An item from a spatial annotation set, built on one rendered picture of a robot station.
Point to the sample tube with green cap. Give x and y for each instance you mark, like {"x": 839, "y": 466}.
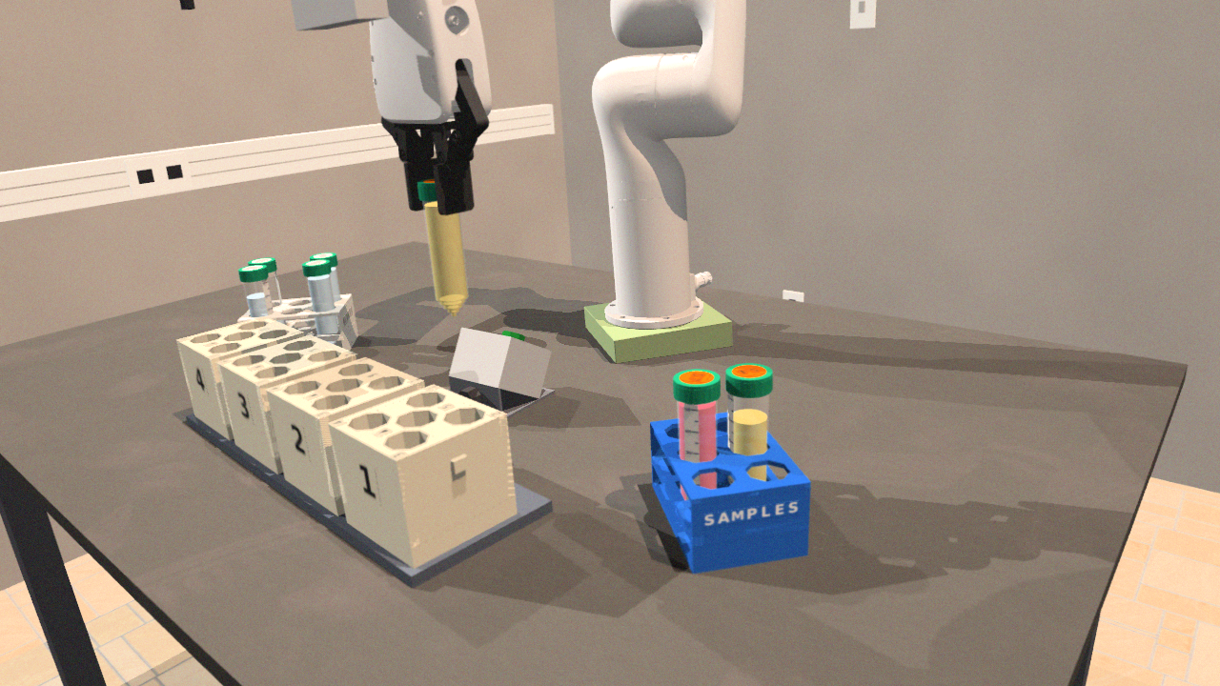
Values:
{"x": 445, "y": 242}

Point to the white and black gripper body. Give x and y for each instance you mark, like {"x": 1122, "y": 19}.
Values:
{"x": 414, "y": 52}

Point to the cream tube rack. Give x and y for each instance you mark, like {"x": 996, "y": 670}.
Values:
{"x": 344, "y": 309}

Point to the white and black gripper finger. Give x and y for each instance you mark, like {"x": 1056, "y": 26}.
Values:
{"x": 452, "y": 175}
{"x": 418, "y": 154}

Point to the blue tube rack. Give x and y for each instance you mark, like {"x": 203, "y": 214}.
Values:
{"x": 749, "y": 522}

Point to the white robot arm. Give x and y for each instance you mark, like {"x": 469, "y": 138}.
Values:
{"x": 638, "y": 101}

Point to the cream bucket adapter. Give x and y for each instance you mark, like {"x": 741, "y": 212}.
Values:
{"x": 420, "y": 503}
{"x": 199, "y": 354}
{"x": 244, "y": 381}
{"x": 302, "y": 431}

